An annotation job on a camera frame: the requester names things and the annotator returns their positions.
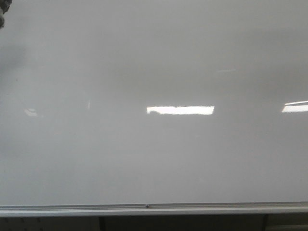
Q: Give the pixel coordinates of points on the black capped whiteboard marker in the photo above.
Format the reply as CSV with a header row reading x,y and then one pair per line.
x,y
4,6

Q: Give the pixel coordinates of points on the white whiteboard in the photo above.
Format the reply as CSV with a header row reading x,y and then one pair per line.
x,y
153,107

